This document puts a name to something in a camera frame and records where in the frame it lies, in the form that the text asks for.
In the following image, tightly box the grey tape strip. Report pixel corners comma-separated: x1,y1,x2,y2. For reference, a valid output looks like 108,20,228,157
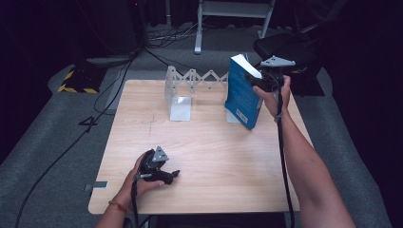
84,180,108,192

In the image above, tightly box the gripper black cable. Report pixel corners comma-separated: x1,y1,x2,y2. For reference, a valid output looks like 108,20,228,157
275,70,297,228
130,173,143,228

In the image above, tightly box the bundle of floor cables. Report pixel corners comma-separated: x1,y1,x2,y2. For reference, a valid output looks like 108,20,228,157
145,22,202,49

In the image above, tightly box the black folding chair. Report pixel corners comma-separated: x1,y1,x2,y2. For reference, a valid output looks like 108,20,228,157
252,21,329,84

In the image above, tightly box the red and gold bracelet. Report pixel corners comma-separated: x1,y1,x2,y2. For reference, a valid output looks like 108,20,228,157
107,199,130,215

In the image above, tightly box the person's right hand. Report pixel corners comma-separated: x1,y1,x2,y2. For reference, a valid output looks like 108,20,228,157
252,75,292,120

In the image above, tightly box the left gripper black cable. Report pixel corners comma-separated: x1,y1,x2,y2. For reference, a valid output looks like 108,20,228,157
130,173,143,228

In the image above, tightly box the black yellow striped base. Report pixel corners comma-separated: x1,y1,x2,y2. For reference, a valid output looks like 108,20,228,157
57,65,107,94

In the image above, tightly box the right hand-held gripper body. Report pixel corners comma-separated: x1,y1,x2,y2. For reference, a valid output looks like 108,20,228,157
258,55,297,93

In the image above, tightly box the person's left hand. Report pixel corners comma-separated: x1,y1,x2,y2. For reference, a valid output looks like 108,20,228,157
115,152,165,207

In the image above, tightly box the long black floor cable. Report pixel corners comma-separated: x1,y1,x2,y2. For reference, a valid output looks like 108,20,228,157
13,51,139,228

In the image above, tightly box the white metal stand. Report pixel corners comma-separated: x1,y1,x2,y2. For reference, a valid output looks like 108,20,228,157
193,0,277,55

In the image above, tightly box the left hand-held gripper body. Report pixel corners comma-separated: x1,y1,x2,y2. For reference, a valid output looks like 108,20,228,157
138,145,170,182

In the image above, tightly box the blue paperback book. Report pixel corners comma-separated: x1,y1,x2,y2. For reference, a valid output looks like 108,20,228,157
224,53,264,131

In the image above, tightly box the grey expandable metal book rack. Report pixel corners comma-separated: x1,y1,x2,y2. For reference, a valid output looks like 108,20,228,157
163,65,242,124

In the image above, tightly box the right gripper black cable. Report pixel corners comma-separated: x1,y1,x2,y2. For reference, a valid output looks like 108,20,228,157
275,70,297,228

